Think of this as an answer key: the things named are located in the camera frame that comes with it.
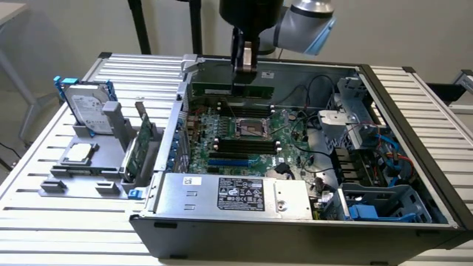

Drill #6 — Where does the blue grey plastic disk bay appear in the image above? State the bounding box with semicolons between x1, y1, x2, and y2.
337;182;432;223

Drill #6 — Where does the black box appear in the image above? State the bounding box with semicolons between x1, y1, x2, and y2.
424;82;468;104

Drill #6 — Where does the green graphics card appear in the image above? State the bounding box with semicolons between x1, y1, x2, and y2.
121;100;156;184

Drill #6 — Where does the grey parts rack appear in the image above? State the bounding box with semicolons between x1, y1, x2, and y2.
39;101;165;200

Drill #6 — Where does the metal CPU socket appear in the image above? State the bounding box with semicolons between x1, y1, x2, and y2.
231;117;272;139

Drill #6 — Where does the black wire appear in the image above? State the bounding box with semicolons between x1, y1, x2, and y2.
305;75;336;109

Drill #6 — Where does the green RAM stick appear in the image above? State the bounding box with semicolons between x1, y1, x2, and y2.
191;81;275;99

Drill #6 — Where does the blue wire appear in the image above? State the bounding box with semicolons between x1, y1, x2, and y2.
371;132;401;187

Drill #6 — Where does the black floor cable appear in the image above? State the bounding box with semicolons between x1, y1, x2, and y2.
0;141;24;170

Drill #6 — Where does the black stand pole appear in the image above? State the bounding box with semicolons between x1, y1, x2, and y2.
187;0;205;55
127;0;153;55

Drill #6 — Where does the orange wire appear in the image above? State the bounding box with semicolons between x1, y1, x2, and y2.
395;155;415;180

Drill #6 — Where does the black expansion slot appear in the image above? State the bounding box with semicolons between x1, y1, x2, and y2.
208;152;249;159

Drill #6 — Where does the green motherboard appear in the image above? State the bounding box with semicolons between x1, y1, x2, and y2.
180;103;320;192

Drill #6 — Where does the hard disk in blue carrier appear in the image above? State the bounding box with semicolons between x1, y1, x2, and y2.
53;76;117;137

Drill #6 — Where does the silver CPU chip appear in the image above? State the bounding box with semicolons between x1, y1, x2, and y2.
63;142;99;166

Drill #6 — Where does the blue expansion slot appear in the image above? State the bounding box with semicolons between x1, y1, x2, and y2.
208;158;249;167

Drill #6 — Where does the silver power supply unit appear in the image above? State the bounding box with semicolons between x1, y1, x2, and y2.
145;172;316;222

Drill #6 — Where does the black open PC case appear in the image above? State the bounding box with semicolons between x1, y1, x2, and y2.
129;54;473;260

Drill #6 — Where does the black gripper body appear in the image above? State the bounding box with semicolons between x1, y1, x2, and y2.
219;0;287;35

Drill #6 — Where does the silver metal disk bay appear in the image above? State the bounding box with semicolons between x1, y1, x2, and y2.
333;76;389;151

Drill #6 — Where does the white silver fan shroud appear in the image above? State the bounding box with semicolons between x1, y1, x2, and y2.
317;109;349;131

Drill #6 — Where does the silver chipset heat sink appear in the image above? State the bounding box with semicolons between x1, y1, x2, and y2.
265;168;297;181

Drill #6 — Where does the grey case latch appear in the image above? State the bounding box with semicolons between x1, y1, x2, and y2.
180;53;207;75

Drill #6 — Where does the white desk with grey legs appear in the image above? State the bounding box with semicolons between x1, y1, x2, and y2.
0;0;60;146

